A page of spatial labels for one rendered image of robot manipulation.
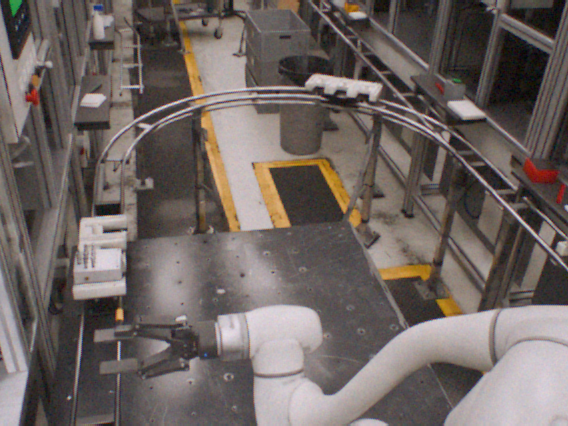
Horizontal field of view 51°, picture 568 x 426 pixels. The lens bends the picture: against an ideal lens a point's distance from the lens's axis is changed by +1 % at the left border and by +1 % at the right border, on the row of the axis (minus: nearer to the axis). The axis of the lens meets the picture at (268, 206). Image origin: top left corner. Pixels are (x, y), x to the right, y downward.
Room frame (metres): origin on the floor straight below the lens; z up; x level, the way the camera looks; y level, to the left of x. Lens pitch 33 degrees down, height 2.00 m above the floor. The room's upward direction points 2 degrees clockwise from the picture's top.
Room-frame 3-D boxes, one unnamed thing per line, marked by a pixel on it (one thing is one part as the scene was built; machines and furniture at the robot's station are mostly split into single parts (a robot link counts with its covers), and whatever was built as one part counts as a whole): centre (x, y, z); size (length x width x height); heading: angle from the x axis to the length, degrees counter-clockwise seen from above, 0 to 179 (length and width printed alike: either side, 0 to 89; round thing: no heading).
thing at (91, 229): (1.45, 0.50, 0.84); 0.36 x 0.14 x 0.10; 12
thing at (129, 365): (0.81, 0.28, 1.08); 0.07 x 0.03 x 0.01; 102
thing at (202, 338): (0.84, 0.14, 1.12); 0.09 x 0.07 x 0.08; 102
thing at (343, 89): (2.88, -0.36, 0.84); 0.37 x 0.14 x 0.10; 70
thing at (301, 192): (3.18, -0.24, 0.01); 1.00 x 0.55 x 0.01; 12
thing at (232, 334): (0.86, 0.07, 1.12); 0.09 x 0.06 x 0.09; 12
